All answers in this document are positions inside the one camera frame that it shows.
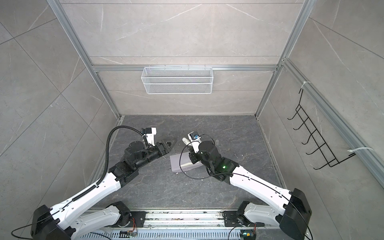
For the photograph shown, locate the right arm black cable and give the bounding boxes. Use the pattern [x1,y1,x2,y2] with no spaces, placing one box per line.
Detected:
[179,134,314,240]

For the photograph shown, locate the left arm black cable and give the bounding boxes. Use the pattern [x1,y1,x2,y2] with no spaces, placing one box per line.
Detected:
[71,125,145,202]

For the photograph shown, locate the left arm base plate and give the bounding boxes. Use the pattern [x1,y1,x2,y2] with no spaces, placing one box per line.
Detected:
[126,211,147,229]

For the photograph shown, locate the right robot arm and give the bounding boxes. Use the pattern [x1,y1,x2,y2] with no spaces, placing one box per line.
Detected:
[183,138,313,240]

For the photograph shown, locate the grey purple envelope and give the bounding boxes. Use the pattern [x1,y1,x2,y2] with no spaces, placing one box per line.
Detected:
[170,153,203,173]

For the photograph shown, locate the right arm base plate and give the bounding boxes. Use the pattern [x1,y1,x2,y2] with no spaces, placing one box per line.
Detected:
[222,211,241,227]

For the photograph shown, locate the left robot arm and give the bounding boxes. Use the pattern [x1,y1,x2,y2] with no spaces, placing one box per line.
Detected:
[31,139,176,240]

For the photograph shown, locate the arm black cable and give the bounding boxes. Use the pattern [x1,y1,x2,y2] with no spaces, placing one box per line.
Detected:
[71,125,145,202]
[179,134,314,240]

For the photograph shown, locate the white vented cable duct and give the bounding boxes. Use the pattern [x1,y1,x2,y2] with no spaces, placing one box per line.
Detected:
[78,229,242,240]

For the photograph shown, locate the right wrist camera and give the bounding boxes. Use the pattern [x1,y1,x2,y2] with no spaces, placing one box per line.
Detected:
[188,131,202,153]

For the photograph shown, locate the black wire hook rack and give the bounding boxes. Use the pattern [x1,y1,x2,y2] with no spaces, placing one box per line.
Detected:
[287,89,356,170]

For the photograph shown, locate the white glue stick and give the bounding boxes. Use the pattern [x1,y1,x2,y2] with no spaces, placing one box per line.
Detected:
[182,138,191,146]

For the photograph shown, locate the aluminium rail frame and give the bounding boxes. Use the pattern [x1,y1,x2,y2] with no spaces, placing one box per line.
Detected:
[77,209,310,230]

